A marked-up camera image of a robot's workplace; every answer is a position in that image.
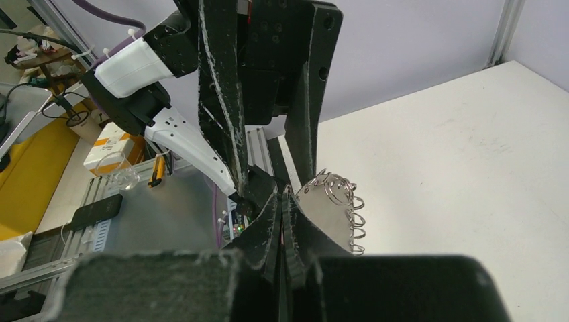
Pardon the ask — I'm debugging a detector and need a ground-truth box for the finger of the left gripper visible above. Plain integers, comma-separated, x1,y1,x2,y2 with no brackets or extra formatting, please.
198,1,248,196
284,2,343,185

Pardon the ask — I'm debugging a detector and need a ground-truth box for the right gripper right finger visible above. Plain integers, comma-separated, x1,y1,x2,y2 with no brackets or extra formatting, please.
282,191,510,321

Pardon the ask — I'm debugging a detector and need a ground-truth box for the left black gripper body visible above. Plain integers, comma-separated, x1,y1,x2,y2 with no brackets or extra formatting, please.
239,1,313,125

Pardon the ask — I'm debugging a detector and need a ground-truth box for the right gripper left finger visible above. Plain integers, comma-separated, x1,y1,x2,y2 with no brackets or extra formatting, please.
46,193,280,321

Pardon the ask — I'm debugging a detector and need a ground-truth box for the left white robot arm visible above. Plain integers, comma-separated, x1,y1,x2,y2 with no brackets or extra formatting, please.
82,1,344,218

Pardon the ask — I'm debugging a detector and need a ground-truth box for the orange black pen tool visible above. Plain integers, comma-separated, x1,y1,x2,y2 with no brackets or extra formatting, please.
147,156,166,188

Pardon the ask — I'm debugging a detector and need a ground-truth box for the orange white box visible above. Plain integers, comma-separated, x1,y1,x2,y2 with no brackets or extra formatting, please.
83,122,146,175

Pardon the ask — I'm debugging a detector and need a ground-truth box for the clear glass beaker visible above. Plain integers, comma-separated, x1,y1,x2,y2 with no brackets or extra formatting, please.
95,151,140,191

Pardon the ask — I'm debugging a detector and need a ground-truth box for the black smartphone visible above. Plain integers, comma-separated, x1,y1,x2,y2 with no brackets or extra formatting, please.
68,193,123,231

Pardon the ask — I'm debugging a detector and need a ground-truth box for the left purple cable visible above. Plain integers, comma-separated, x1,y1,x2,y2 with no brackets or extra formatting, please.
70,0,148,72

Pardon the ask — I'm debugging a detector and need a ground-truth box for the left aluminium frame post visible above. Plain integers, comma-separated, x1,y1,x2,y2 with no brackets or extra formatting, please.
484,0,526,69

